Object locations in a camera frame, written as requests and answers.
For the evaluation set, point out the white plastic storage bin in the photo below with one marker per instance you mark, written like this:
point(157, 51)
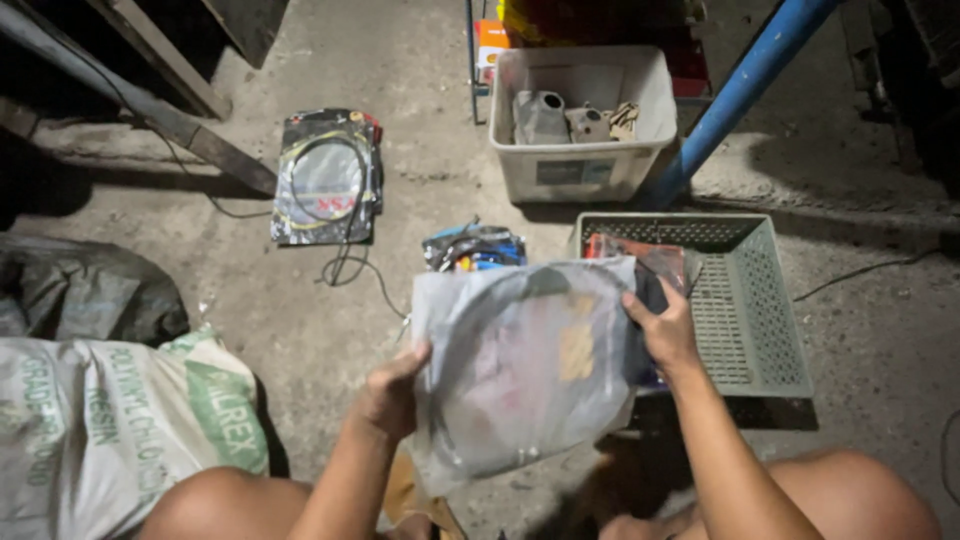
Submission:
point(585, 124)

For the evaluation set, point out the wooden beam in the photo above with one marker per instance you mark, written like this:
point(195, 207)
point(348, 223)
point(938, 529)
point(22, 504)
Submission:
point(142, 101)

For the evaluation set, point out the person's left leg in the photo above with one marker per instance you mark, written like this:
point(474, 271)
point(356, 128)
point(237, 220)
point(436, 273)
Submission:
point(225, 506)

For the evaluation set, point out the orange and white box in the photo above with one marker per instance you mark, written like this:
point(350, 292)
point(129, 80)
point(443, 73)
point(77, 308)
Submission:
point(491, 45)

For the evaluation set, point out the blue metal rack with goods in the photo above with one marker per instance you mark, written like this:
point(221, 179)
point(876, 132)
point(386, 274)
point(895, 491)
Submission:
point(592, 30)

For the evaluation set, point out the red packaged part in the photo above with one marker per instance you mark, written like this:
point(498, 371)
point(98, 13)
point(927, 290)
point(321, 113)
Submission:
point(637, 255)

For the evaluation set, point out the grey plastic jug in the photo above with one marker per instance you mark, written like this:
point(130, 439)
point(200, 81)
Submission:
point(540, 118)

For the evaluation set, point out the person's left hand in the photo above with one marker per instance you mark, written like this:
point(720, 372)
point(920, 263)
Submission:
point(390, 397)

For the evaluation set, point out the green perforated plastic crate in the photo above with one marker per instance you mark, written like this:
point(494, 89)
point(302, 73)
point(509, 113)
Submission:
point(739, 300)

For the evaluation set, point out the brown cardboard piece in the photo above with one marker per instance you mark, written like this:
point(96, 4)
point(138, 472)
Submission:
point(416, 499)

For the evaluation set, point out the black plastic bag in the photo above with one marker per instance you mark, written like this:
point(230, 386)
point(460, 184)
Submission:
point(82, 289)

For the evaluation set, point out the person's right leg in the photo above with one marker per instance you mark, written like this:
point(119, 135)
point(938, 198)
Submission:
point(825, 495)

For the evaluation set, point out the person's right hand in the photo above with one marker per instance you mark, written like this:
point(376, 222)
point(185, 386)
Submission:
point(667, 334)

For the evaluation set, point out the white and green woven sack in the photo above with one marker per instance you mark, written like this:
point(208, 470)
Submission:
point(112, 435)

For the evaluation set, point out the person's leg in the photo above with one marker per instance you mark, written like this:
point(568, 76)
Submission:
point(225, 506)
point(825, 495)

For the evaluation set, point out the blue metal pole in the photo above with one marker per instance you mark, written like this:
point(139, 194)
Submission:
point(739, 94)

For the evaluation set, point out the small grey plastic container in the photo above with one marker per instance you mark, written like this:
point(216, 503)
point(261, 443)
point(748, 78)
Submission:
point(588, 124)

